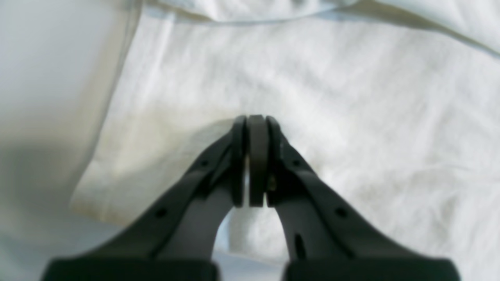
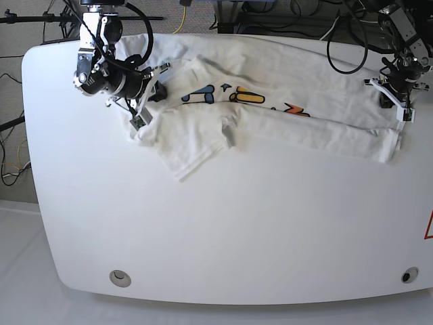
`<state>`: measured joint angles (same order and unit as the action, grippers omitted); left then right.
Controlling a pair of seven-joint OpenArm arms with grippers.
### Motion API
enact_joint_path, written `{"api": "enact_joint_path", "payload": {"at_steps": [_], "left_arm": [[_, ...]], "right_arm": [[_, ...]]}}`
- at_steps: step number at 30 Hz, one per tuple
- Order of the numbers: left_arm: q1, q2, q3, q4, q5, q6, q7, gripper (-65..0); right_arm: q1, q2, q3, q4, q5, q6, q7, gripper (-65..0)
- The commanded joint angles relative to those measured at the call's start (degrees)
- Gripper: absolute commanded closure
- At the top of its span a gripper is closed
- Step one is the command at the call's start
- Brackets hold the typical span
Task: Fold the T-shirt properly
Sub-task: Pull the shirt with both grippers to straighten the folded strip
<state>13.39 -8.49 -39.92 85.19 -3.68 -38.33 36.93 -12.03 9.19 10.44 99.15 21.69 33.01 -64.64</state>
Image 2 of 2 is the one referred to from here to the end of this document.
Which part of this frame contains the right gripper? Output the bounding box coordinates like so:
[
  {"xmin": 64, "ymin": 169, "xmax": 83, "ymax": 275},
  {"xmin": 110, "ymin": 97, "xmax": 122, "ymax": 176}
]
[{"xmin": 104, "ymin": 63, "xmax": 171, "ymax": 114}]

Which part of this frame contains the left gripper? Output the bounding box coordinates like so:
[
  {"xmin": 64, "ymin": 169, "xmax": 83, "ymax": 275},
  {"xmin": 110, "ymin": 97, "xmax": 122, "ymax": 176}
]
[{"xmin": 378, "ymin": 57, "xmax": 432, "ymax": 108}]

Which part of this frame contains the white printed T-shirt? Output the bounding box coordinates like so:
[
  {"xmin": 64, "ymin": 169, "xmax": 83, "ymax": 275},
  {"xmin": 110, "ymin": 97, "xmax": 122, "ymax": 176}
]
[{"xmin": 120, "ymin": 35, "xmax": 404, "ymax": 180}]

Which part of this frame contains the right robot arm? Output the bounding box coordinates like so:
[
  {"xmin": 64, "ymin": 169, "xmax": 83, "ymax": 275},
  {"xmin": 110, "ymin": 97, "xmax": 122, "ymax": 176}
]
[{"xmin": 74, "ymin": 1, "xmax": 170, "ymax": 116}]

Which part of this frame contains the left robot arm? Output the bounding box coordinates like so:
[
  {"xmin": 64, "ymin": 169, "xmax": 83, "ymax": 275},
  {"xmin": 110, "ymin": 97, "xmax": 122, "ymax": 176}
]
[{"xmin": 360, "ymin": 1, "xmax": 432, "ymax": 105}]

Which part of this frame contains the black tripod stand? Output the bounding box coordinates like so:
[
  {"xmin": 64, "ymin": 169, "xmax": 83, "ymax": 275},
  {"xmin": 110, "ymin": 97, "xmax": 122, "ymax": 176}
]
[{"xmin": 1, "ymin": 1, "xmax": 164, "ymax": 132}]

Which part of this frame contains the black table grommet right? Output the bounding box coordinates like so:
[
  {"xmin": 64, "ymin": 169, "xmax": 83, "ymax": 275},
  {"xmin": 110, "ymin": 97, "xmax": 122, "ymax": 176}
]
[{"xmin": 401, "ymin": 267, "xmax": 419, "ymax": 284}]

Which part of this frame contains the grey table grommet left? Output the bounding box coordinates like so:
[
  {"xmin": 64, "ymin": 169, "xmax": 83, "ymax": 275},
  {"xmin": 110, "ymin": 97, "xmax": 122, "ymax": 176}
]
[{"xmin": 109, "ymin": 270, "xmax": 132, "ymax": 288}]

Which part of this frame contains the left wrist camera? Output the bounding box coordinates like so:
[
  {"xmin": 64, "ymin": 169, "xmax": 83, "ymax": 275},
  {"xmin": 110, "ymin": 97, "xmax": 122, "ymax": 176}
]
[{"xmin": 396, "ymin": 106, "xmax": 415, "ymax": 123}]

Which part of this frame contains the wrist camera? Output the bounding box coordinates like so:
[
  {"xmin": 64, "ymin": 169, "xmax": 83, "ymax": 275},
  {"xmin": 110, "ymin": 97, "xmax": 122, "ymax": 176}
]
[
  {"xmin": 129, "ymin": 108, "xmax": 153, "ymax": 131},
  {"xmin": 396, "ymin": 106, "xmax": 415, "ymax": 123}
]

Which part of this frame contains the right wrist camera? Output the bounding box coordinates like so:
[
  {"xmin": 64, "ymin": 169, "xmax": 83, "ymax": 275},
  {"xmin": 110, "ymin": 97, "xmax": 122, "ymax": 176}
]
[{"xmin": 129, "ymin": 108, "xmax": 153, "ymax": 131}]

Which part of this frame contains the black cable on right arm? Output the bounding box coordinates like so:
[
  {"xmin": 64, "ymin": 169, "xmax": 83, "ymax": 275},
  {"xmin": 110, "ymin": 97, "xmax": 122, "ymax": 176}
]
[{"xmin": 114, "ymin": 1, "xmax": 156, "ymax": 70}]

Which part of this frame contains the yellow cable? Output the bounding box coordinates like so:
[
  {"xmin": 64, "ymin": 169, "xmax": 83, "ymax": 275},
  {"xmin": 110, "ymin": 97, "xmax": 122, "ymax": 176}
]
[{"xmin": 173, "ymin": 0, "xmax": 190, "ymax": 35}]

